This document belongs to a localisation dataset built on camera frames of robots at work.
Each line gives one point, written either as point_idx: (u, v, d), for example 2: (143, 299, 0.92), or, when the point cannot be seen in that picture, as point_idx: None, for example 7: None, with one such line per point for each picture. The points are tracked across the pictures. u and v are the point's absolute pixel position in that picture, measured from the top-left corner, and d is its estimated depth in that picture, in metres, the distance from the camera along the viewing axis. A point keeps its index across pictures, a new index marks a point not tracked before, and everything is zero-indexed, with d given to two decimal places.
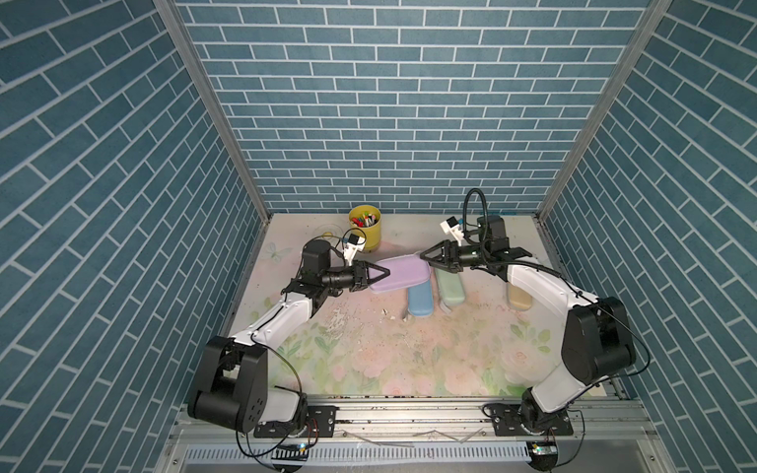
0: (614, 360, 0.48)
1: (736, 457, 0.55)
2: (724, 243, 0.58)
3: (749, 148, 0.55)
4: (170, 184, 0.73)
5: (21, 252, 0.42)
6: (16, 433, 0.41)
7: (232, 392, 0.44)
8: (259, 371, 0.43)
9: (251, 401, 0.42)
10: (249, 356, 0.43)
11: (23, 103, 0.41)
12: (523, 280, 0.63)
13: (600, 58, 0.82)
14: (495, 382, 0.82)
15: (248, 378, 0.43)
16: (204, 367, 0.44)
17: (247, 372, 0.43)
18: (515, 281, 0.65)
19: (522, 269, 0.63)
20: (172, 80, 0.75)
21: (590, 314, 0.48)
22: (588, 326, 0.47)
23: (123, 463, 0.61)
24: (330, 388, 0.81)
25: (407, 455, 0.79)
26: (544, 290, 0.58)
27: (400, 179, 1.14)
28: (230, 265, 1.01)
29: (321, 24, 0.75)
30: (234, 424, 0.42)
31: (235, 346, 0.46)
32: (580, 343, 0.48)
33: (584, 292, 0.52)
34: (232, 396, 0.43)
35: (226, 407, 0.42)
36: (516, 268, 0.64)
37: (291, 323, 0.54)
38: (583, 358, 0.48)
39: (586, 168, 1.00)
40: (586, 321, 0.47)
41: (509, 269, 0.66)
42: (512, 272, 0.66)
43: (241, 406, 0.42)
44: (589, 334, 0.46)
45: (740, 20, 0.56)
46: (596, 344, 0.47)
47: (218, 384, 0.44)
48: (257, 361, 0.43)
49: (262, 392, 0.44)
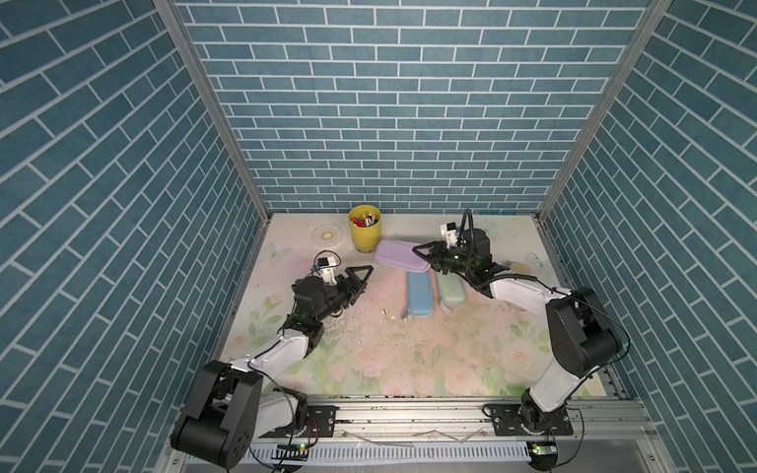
0: (600, 348, 0.49)
1: (736, 457, 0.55)
2: (724, 243, 0.58)
3: (749, 148, 0.55)
4: (170, 184, 0.73)
5: (21, 252, 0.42)
6: (16, 432, 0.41)
7: (218, 424, 0.42)
8: (251, 400, 0.42)
9: (237, 434, 0.41)
10: (244, 382, 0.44)
11: (23, 103, 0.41)
12: (505, 293, 0.66)
13: (600, 58, 0.82)
14: (495, 382, 0.82)
15: (240, 406, 0.42)
16: (196, 390, 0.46)
17: (240, 401, 0.42)
18: (499, 294, 0.68)
19: (504, 282, 0.66)
20: (172, 80, 0.75)
21: (568, 306, 0.50)
22: (567, 318, 0.49)
23: (123, 464, 0.61)
24: (330, 388, 0.81)
25: (407, 455, 0.79)
26: (522, 296, 0.61)
27: (400, 179, 1.14)
28: (230, 265, 1.01)
29: (321, 24, 0.75)
30: (218, 456, 0.40)
31: (231, 371, 0.46)
32: (564, 336, 0.50)
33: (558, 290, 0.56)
34: (218, 428, 0.42)
35: (210, 439, 0.41)
36: (496, 283, 0.68)
37: (287, 356, 0.55)
38: (571, 351, 0.50)
39: (586, 168, 1.00)
40: (566, 313, 0.49)
41: (491, 286, 0.70)
42: (492, 288, 0.69)
43: (227, 438, 0.41)
44: (572, 326, 0.49)
45: (740, 20, 0.56)
46: (581, 335, 0.49)
47: (206, 415, 0.43)
48: (252, 388, 0.43)
49: (251, 424, 0.43)
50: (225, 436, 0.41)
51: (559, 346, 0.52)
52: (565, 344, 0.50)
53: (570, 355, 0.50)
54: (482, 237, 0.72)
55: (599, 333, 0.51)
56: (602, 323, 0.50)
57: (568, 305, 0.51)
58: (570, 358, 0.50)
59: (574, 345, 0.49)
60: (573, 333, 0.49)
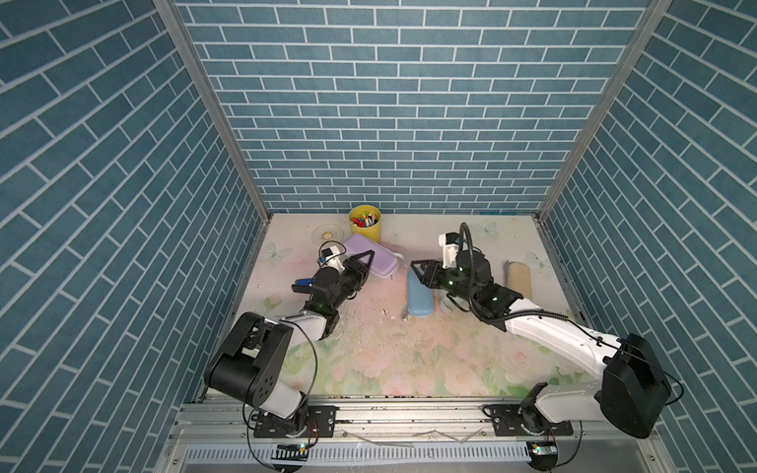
0: (656, 407, 0.44)
1: (736, 457, 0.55)
2: (724, 243, 0.58)
3: (749, 148, 0.55)
4: (170, 184, 0.73)
5: (21, 252, 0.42)
6: (16, 432, 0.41)
7: (246, 366, 0.46)
8: (281, 348, 0.47)
9: (263, 376, 0.44)
10: (278, 331, 0.48)
11: (23, 104, 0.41)
12: (526, 331, 0.57)
13: (600, 58, 0.82)
14: (495, 382, 0.82)
15: (273, 349, 0.47)
16: (232, 335, 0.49)
17: (272, 347, 0.47)
18: (520, 331, 0.58)
19: (529, 323, 0.55)
20: (172, 80, 0.75)
21: (627, 370, 0.43)
22: (630, 384, 0.42)
23: (123, 464, 0.61)
24: (330, 388, 0.81)
25: (407, 455, 0.79)
26: (556, 340, 0.52)
27: (400, 179, 1.14)
28: (230, 265, 1.01)
29: (321, 24, 0.75)
30: (244, 396, 0.44)
31: (262, 323, 0.52)
32: (622, 400, 0.43)
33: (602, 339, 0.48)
34: (246, 370, 0.45)
35: (239, 379, 0.44)
36: (515, 320, 0.57)
37: (311, 329, 0.61)
38: (629, 413, 0.43)
39: (587, 168, 1.00)
40: (627, 378, 0.42)
41: (507, 321, 0.59)
42: (509, 323, 0.59)
43: (254, 379, 0.44)
44: (636, 392, 0.42)
45: (740, 20, 0.56)
46: (641, 397, 0.42)
47: (240, 356, 0.47)
48: (284, 336, 0.48)
49: (275, 372, 0.46)
50: (253, 376, 0.45)
51: (610, 408, 0.46)
52: (619, 406, 0.44)
53: (624, 417, 0.45)
54: (481, 262, 0.61)
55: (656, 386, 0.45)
56: (657, 374, 0.44)
57: (627, 369, 0.43)
58: (624, 419, 0.45)
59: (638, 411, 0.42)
60: (639, 402, 0.42)
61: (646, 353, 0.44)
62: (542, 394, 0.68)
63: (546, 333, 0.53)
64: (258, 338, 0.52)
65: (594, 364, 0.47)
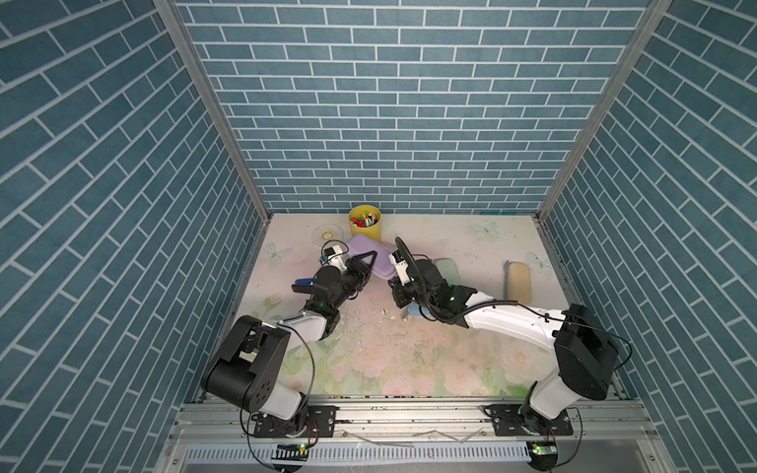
0: (606, 370, 0.46)
1: (736, 457, 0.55)
2: (724, 243, 0.58)
3: (749, 148, 0.55)
4: (170, 184, 0.73)
5: (21, 252, 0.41)
6: (16, 432, 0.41)
7: (243, 371, 0.45)
8: (278, 353, 0.46)
9: (260, 381, 0.44)
10: (274, 337, 0.47)
11: (23, 103, 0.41)
12: (484, 322, 0.59)
13: (600, 58, 0.82)
14: (495, 382, 0.82)
15: (269, 356, 0.46)
16: (229, 339, 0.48)
17: (268, 352, 0.46)
18: (479, 323, 0.60)
19: (481, 312, 0.58)
20: (172, 80, 0.75)
21: (576, 339, 0.46)
22: (580, 353, 0.44)
23: (123, 463, 0.61)
24: (330, 388, 0.81)
25: (407, 455, 0.79)
26: (511, 324, 0.54)
27: (400, 179, 1.14)
28: (230, 265, 1.01)
29: (321, 24, 0.75)
30: (241, 402, 0.44)
31: (260, 328, 0.51)
32: (577, 370, 0.46)
33: (550, 316, 0.51)
34: (243, 373, 0.45)
35: (236, 385, 0.44)
36: (472, 313, 0.59)
37: (309, 332, 0.59)
38: (585, 380, 0.46)
39: (587, 168, 1.00)
40: (577, 347, 0.45)
41: (466, 317, 0.61)
42: (467, 317, 0.61)
43: (251, 384, 0.44)
44: (585, 358, 0.45)
45: (740, 20, 0.56)
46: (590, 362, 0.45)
47: (236, 361, 0.46)
48: (282, 341, 0.47)
49: (272, 377, 0.46)
50: (250, 381, 0.44)
51: (572, 379, 0.48)
52: (577, 375, 0.47)
53: (583, 384, 0.47)
54: (428, 268, 0.64)
55: (601, 347, 0.49)
56: (601, 337, 0.48)
57: (575, 338, 0.46)
58: (584, 386, 0.47)
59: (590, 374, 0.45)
60: (590, 367, 0.44)
61: (587, 320, 0.48)
62: (534, 391, 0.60)
63: (500, 320, 0.56)
64: (255, 343, 0.51)
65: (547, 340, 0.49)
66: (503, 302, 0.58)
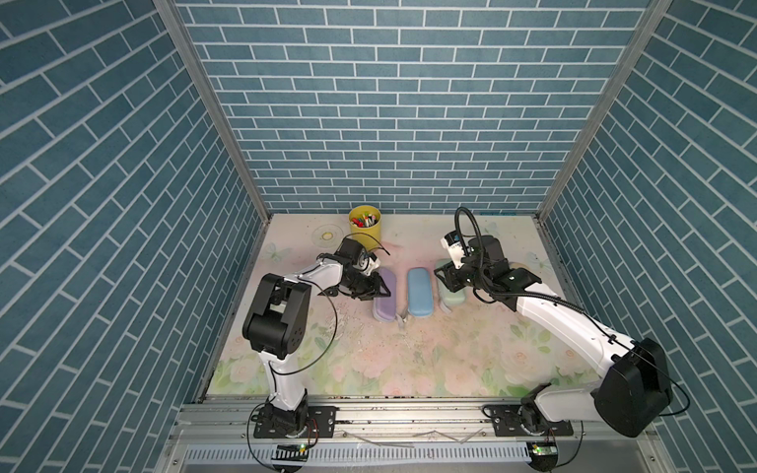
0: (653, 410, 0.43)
1: (737, 457, 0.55)
2: (724, 243, 0.58)
3: (749, 148, 0.55)
4: (170, 184, 0.73)
5: (21, 252, 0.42)
6: (16, 433, 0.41)
7: (276, 319, 0.52)
8: (305, 303, 0.51)
9: (294, 329, 0.50)
10: (298, 288, 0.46)
11: (24, 104, 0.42)
12: (535, 313, 0.56)
13: (600, 58, 0.82)
14: (495, 382, 0.82)
15: (296, 307, 0.51)
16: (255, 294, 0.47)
17: (295, 303, 0.52)
18: (526, 311, 0.58)
19: (539, 303, 0.55)
20: (172, 80, 0.75)
21: (634, 368, 0.42)
22: (635, 385, 0.41)
23: (122, 464, 0.60)
24: (330, 388, 0.81)
25: (407, 455, 0.79)
26: (565, 327, 0.51)
27: (400, 179, 1.14)
28: (230, 265, 1.01)
29: (321, 25, 0.75)
30: (278, 346, 0.51)
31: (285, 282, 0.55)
32: (620, 399, 0.43)
33: (617, 337, 0.47)
34: (278, 322, 0.52)
35: (270, 332, 0.51)
36: (526, 299, 0.57)
37: (325, 280, 0.63)
38: (622, 412, 0.44)
39: (586, 168, 1.00)
40: (633, 380, 0.41)
41: (518, 299, 0.58)
42: (519, 302, 0.58)
43: (286, 330, 0.51)
44: (637, 392, 0.41)
45: (740, 20, 0.56)
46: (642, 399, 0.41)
47: (267, 312, 0.52)
48: (306, 293, 0.52)
49: (304, 324, 0.53)
50: (285, 328, 0.51)
51: (604, 403, 0.46)
52: (615, 405, 0.45)
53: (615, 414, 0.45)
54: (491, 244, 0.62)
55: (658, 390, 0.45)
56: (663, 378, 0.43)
57: (634, 367, 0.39)
58: (616, 416, 0.45)
59: (634, 412, 0.42)
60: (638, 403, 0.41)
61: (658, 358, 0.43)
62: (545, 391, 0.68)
63: (557, 318, 0.52)
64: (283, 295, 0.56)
65: (602, 362, 0.46)
66: (568, 302, 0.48)
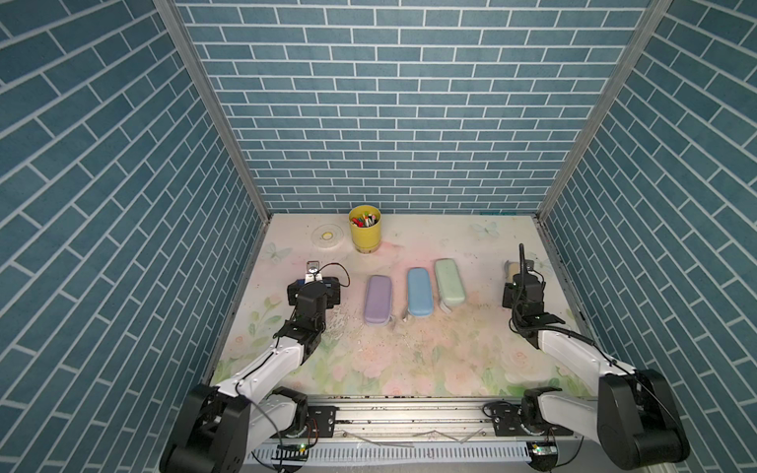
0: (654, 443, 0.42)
1: (736, 457, 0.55)
2: (724, 243, 0.58)
3: (749, 148, 0.55)
4: (170, 184, 0.73)
5: (21, 252, 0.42)
6: (16, 433, 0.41)
7: (207, 446, 0.42)
8: (241, 424, 0.41)
9: (228, 458, 0.40)
10: (233, 408, 0.42)
11: (23, 103, 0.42)
12: (553, 349, 0.61)
13: (600, 58, 0.82)
14: (495, 382, 0.82)
15: (231, 430, 0.41)
16: (181, 416, 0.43)
17: (229, 425, 0.41)
18: (547, 349, 0.62)
19: (554, 338, 0.60)
20: (172, 80, 0.75)
21: (625, 383, 0.45)
22: (623, 399, 0.43)
23: (122, 464, 0.60)
24: (330, 388, 0.81)
25: (407, 455, 0.79)
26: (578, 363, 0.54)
27: (400, 179, 1.14)
28: (230, 266, 1.01)
29: (321, 24, 0.75)
30: None
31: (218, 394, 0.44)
32: (611, 413, 0.44)
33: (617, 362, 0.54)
34: (207, 449, 0.41)
35: (198, 464, 0.40)
36: (544, 334, 0.63)
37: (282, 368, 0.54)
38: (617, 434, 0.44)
39: (586, 168, 1.00)
40: (623, 395, 0.43)
41: (540, 335, 0.64)
42: (542, 336, 0.64)
43: (217, 462, 0.40)
44: (625, 405, 0.43)
45: (740, 20, 0.56)
46: (636, 419, 0.42)
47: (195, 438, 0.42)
48: (241, 412, 0.41)
49: (240, 447, 0.42)
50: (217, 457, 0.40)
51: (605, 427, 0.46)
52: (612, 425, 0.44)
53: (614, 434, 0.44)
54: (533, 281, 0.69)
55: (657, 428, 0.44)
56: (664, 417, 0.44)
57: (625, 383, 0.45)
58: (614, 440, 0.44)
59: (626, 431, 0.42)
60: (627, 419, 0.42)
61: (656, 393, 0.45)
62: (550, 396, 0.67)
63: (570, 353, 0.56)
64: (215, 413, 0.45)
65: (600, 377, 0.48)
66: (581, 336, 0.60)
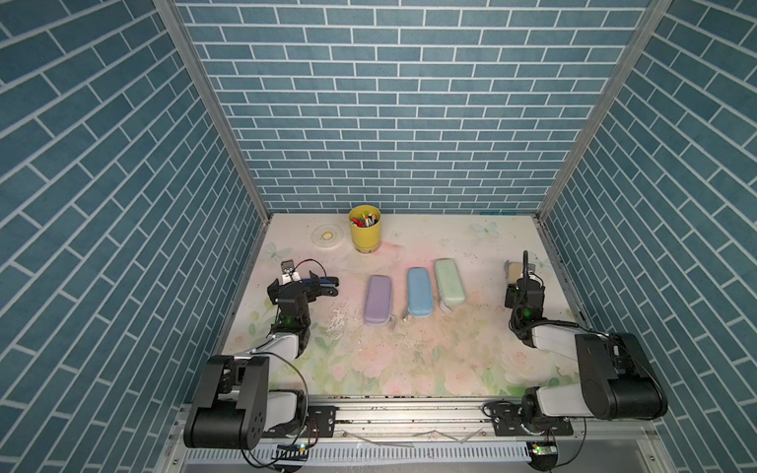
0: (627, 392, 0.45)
1: (736, 457, 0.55)
2: (724, 243, 0.58)
3: (749, 148, 0.55)
4: (170, 184, 0.73)
5: (21, 252, 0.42)
6: (16, 433, 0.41)
7: (230, 412, 0.43)
8: (262, 381, 0.44)
9: (252, 415, 0.42)
10: (252, 365, 0.45)
11: (23, 104, 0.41)
12: (545, 342, 0.65)
13: (600, 57, 0.82)
14: (495, 382, 0.82)
15: (253, 385, 0.44)
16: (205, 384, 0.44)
17: (251, 382, 0.44)
18: (540, 343, 0.67)
19: (545, 331, 0.66)
20: (172, 80, 0.75)
21: (597, 341, 0.49)
22: (596, 352, 0.48)
23: (122, 464, 0.60)
24: (330, 388, 0.81)
25: (407, 455, 0.79)
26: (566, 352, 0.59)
27: (400, 179, 1.14)
28: (230, 265, 1.01)
29: (321, 24, 0.75)
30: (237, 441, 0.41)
31: (235, 363, 0.48)
32: (589, 368, 0.48)
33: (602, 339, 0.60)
34: (233, 413, 0.43)
35: (225, 426, 0.41)
36: (538, 329, 0.68)
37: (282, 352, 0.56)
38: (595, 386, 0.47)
39: (586, 168, 1.00)
40: (596, 350, 0.48)
41: (534, 332, 0.69)
42: (537, 331, 0.68)
43: (243, 420, 0.42)
44: (597, 356, 0.48)
45: (740, 20, 0.56)
46: (608, 368, 0.46)
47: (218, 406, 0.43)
48: (262, 367, 0.45)
49: (262, 406, 0.44)
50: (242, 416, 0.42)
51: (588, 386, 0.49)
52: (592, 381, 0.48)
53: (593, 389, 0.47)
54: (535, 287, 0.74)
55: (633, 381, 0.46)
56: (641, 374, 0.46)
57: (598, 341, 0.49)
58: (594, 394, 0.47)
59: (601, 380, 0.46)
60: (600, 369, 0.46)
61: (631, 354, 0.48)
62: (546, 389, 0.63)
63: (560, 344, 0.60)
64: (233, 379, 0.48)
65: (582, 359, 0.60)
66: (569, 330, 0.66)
